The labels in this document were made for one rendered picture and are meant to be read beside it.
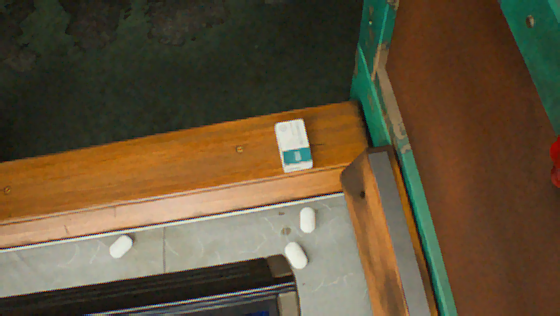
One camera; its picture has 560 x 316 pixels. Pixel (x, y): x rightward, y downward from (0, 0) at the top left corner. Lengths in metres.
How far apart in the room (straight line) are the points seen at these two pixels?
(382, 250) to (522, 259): 0.26
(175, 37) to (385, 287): 1.32
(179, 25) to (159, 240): 1.17
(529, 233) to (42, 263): 0.61
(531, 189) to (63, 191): 0.60
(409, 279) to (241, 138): 0.30
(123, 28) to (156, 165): 1.15
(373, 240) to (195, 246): 0.23
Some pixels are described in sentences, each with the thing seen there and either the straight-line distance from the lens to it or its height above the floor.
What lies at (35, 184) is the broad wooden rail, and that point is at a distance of 0.93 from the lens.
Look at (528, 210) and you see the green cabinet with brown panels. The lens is 0.51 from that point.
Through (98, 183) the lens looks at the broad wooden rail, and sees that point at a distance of 0.90.
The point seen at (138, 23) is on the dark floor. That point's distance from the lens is 2.01.
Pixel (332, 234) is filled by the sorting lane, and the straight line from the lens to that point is 0.88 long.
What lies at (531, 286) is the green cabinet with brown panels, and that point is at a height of 1.08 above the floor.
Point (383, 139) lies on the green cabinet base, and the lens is 0.85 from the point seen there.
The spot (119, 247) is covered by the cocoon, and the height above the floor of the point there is 0.76.
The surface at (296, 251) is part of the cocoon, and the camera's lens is 0.85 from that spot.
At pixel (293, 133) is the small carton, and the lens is 0.88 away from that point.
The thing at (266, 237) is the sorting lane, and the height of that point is 0.74.
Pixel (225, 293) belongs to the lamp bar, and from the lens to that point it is 0.47.
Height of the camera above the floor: 1.56
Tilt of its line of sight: 63 degrees down
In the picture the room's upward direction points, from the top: straight up
